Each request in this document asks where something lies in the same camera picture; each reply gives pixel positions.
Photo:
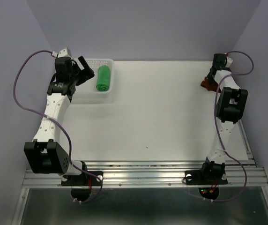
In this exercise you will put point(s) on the aluminium mounting rail frame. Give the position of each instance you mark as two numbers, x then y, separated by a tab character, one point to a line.
143	167

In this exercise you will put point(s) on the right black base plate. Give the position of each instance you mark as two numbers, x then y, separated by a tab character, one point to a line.
195	177

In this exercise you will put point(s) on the white perforated plastic basket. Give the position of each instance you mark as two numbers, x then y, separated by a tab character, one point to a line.
89	88

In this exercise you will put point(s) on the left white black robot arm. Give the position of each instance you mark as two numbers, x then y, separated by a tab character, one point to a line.
44	153

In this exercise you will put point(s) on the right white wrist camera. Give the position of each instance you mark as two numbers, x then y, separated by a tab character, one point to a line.
228	61

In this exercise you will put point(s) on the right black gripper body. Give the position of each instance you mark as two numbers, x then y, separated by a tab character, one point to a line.
209	76

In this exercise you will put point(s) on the brown microfibre towel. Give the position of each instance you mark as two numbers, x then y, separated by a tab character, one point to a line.
209	85

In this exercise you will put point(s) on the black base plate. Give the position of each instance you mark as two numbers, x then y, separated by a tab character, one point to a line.
195	177
82	180

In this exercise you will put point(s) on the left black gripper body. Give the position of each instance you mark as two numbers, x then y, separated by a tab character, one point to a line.
79	76

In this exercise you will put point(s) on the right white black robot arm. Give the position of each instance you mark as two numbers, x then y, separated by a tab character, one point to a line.
229	106

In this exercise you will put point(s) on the green microfibre towel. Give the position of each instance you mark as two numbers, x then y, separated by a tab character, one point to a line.
103	78

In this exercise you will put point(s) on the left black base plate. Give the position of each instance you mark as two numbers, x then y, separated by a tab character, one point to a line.
82	180

